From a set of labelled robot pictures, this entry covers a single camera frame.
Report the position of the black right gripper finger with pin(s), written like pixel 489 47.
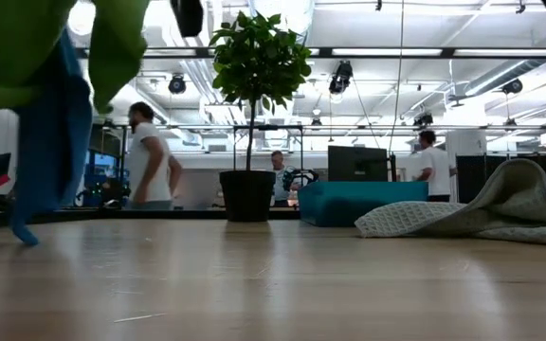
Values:
pixel 187 16

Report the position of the green microfiber towel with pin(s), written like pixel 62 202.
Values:
pixel 7 47

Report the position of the blue microfiber towel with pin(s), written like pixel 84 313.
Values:
pixel 50 142

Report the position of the black robot arm with green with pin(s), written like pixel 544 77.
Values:
pixel 301 179

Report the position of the black ceiling spotlight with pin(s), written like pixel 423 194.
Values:
pixel 341 78
pixel 423 120
pixel 512 86
pixel 177 84

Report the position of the green plant in black pot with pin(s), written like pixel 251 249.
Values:
pixel 259 61

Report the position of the person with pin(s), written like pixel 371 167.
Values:
pixel 280 182
pixel 147 161
pixel 436 166

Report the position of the teal plastic bin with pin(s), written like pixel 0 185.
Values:
pixel 358 203

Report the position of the black room partition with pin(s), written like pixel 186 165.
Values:
pixel 472 175

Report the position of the grey waffle towel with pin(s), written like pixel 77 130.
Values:
pixel 505 203

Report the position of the black ceiling light rail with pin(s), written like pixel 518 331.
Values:
pixel 491 52

